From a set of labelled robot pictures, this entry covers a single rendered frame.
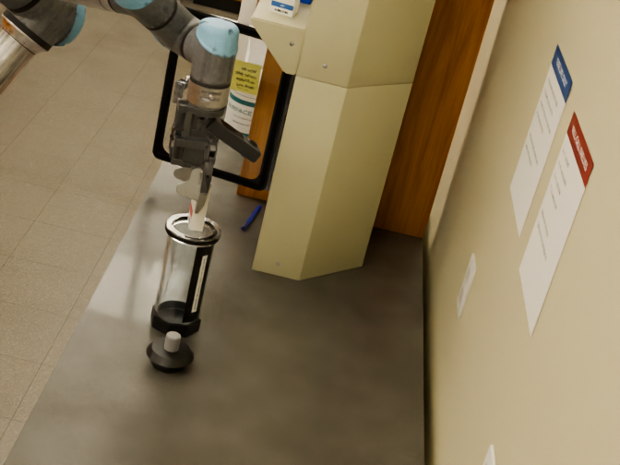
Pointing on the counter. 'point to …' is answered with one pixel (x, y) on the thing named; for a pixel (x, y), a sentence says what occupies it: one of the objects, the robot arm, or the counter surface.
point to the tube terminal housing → (339, 134)
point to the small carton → (285, 6)
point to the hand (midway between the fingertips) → (199, 200)
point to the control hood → (282, 33)
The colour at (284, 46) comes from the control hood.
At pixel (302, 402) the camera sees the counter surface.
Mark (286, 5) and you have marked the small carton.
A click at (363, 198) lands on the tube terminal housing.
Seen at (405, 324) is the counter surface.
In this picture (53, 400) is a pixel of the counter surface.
